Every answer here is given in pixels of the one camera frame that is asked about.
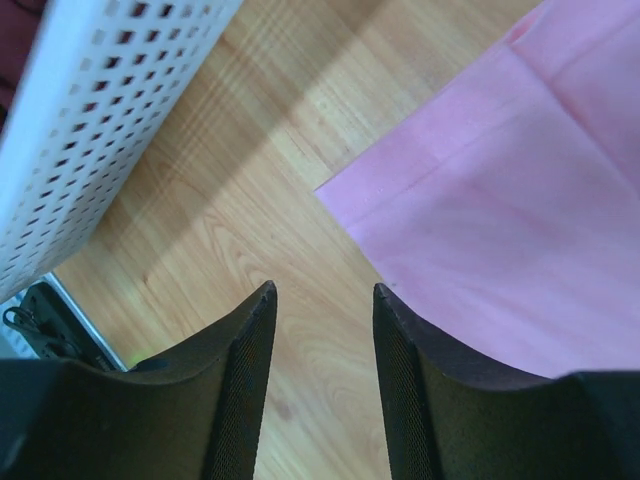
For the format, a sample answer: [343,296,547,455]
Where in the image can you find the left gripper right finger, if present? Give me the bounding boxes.
[372,284,639,479]

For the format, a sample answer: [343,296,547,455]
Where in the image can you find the aluminium front rail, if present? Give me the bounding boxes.
[44,272,127,372]

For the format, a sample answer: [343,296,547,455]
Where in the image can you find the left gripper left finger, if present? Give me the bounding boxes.
[1,282,277,479]

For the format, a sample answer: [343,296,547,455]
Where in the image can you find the pink t shirt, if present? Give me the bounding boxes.
[317,1,639,377]

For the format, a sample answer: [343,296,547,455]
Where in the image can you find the white plastic laundry basket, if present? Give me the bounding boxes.
[1,1,239,299]

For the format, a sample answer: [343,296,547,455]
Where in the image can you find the dark red t shirt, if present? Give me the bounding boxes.
[0,0,47,126]

